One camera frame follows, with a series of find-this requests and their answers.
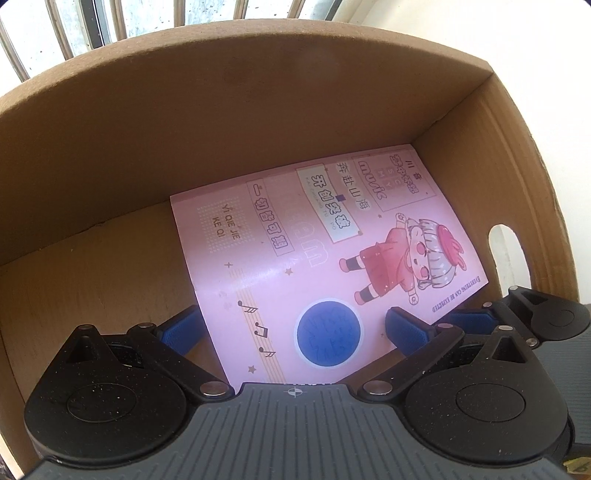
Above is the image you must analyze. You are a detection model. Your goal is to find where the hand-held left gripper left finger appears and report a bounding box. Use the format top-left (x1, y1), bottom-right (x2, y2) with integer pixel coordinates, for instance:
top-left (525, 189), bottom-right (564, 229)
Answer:
top-left (60, 305), bottom-right (234, 401)

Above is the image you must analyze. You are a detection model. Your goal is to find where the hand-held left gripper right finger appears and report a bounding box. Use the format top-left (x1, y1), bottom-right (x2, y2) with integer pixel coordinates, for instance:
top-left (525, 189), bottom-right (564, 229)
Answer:
top-left (362, 307), bottom-right (539, 398)

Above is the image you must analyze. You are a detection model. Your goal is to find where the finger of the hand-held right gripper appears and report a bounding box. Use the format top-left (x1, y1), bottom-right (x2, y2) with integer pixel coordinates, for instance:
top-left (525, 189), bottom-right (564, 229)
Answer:
top-left (447, 286), bottom-right (549, 350)

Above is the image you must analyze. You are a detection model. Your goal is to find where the pink cartoon notebook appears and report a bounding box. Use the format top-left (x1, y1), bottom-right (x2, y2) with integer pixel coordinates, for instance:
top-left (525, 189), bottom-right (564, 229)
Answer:
top-left (170, 143), bottom-right (490, 385)

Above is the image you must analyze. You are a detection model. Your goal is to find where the brown cardboard box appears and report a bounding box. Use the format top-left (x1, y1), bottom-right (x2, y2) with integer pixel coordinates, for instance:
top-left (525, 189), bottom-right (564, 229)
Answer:
top-left (0, 16), bottom-right (580, 480)

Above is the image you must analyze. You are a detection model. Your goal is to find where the dark framed window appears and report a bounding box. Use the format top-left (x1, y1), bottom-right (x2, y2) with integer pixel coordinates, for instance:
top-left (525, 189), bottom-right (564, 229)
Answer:
top-left (0, 0), bottom-right (370, 88)

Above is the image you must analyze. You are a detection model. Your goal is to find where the metal window railing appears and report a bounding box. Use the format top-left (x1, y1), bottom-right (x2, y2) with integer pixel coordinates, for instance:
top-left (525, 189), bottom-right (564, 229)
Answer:
top-left (0, 0), bottom-right (338, 88)

